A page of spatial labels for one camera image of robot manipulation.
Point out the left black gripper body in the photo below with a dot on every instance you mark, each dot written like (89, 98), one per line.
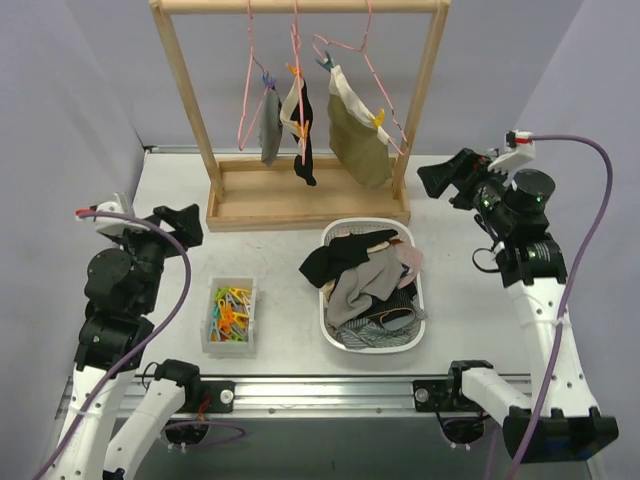
(163, 232)

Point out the pink wire hanger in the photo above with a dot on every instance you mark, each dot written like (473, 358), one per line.
(296, 44)
(362, 49)
(245, 128)

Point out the olive and cream underwear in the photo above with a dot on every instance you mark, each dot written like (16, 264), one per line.
(357, 141)

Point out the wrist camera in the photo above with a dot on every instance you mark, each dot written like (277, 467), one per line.
(520, 150)
(107, 226)

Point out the purple clothespin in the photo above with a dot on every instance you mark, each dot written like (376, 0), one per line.
(269, 81)

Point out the aluminium front rail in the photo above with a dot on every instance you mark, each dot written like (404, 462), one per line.
(320, 395)

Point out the wooden clothes rack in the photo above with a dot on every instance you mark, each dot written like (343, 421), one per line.
(246, 195)

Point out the grey underwear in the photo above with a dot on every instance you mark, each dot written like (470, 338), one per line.
(271, 128)

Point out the yellow clothespin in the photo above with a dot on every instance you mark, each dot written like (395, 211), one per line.
(379, 119)

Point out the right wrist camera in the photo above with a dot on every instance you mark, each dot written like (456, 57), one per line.
(520, 150)

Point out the white laundry basket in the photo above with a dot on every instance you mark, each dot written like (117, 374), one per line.
(359, 225)

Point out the black and cream underwear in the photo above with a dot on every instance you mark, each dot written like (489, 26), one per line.
(297, 117)

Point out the orange clothespin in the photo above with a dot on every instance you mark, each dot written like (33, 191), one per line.
(294, 70)
(302, 130)

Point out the white clothespin box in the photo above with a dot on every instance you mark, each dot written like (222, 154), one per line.
(228, 328)

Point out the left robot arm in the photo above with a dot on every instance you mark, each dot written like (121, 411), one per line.
(134, 289)

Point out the teal clothespin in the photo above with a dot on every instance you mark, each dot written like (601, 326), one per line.
(326, 62)

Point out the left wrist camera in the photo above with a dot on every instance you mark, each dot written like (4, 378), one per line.
(107, 226)

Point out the pink garment in basket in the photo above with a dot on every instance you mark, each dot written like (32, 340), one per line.
(409, 256)

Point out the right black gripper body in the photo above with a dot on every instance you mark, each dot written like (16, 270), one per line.
(463, 179)

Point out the grey garment in basket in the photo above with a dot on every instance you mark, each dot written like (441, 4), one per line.
(357, 287)

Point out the striped garment in basket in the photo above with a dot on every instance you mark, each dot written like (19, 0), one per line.
(393, 328)

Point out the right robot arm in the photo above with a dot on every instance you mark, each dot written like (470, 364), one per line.
(561, 421)

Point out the black garment in basket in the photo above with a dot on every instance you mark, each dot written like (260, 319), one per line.
(328, 262)

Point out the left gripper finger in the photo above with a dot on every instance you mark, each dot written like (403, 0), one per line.
(187, 217)
(188, 238)

